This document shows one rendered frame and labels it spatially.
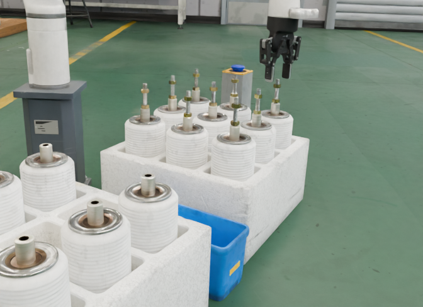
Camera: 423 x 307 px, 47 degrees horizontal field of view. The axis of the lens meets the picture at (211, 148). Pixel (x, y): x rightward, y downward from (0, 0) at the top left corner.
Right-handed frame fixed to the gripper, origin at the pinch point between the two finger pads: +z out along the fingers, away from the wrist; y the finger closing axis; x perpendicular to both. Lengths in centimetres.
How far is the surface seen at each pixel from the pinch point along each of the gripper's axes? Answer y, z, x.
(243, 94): -9.7, 10.1, -19.2
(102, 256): 67, 13, 23
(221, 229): 32.8, 25.9, 13.2
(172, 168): 32.7, 17.4, -2.3
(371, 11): -472, 13, -216
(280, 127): 2.6, 12.3, 4.0
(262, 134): 13.9, 11.1, 7.2
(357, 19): -460, 23, -227
